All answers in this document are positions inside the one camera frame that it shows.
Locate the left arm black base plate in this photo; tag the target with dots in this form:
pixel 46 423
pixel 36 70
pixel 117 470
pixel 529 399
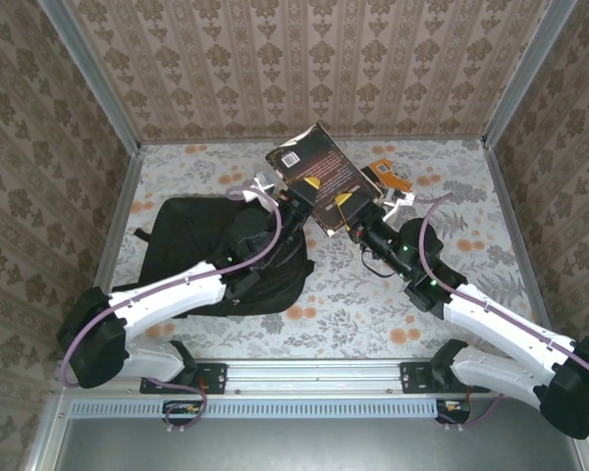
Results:
pixel 213 378

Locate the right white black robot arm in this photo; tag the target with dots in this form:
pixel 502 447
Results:
pixel 500 329

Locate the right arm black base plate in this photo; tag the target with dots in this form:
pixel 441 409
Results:
pixel 412 378

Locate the grey metal panel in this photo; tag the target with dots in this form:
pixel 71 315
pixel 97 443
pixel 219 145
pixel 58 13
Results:
pixel 299 446

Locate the aluminium table edge rail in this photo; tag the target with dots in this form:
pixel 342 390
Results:
pixel 520 245
pixel 422 138
pixel 118 221

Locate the floral table cover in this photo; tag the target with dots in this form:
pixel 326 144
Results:
pixel 348 304

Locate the wide aluminium mounting rail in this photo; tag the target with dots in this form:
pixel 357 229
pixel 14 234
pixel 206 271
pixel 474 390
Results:
pixel 314 375

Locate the black backpack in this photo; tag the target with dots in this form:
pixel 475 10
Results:
pixel 186 245

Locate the dark brown barcode paperback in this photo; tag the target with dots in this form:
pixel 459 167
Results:
pixel 319 162

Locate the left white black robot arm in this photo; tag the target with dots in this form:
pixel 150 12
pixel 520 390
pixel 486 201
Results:
pixel 167 294

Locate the aluminium frame post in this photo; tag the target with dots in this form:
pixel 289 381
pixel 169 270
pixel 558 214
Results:
pixel 526 73
pixel 97 78

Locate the orange yellow photo cover book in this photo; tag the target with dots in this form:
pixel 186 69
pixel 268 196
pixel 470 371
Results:
pixel 392 176

